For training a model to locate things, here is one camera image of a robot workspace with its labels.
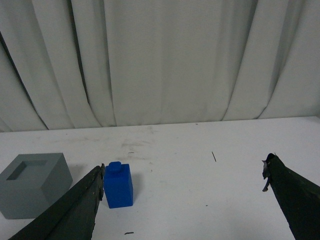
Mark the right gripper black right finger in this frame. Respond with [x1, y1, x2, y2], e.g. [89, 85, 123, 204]
[262, 153, 320, 240]

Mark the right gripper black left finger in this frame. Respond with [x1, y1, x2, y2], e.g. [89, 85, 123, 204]
[10, 164, 105, 240]

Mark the blue block part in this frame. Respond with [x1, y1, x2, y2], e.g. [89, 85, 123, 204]
[103, 161, 134, 209]

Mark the gray square base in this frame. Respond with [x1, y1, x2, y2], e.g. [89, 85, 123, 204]
[0, 153, 73, 220]

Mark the white curtain backdrop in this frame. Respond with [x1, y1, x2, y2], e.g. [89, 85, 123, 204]
[0, 0, 320, 132]

